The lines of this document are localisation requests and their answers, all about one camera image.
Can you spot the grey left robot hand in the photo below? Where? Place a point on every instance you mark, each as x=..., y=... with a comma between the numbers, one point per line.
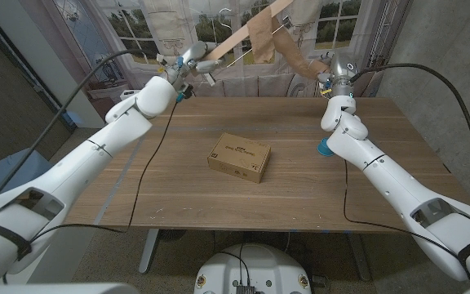
x=196, y=53

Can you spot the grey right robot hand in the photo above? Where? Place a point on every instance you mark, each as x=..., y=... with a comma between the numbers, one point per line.
x=343, y=73

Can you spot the wooden slat with metal clips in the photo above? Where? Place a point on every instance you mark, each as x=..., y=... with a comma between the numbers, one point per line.
x=239, y=36

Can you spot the beige arm wrap bandage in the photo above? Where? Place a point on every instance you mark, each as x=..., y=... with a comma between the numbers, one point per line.
x=261, y=41

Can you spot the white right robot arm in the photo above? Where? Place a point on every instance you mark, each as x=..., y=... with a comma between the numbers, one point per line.
x=382, y=171

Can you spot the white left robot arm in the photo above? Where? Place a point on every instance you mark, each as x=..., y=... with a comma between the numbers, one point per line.
x=76, y=171

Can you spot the blue plastic lid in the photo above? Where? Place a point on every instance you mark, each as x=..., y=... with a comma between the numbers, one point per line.
x=323, y=149

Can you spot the brown cardboard box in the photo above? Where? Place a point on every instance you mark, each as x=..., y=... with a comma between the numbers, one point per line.
x=239, y=157

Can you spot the printed window scene backdrop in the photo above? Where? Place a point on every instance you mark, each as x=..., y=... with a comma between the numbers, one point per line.
x=178, y=24

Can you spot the white power strip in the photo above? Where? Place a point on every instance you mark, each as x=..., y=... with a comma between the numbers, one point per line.
x=128, y=94

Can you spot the grey metal table leg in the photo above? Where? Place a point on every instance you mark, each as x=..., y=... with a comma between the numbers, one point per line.
x=148, y=253
x=359, y=257

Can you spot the blue grey bin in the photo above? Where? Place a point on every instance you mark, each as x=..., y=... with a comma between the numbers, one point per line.
x=27, y=163

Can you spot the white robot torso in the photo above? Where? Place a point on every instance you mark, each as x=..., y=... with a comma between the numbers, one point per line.
x=255, y=269

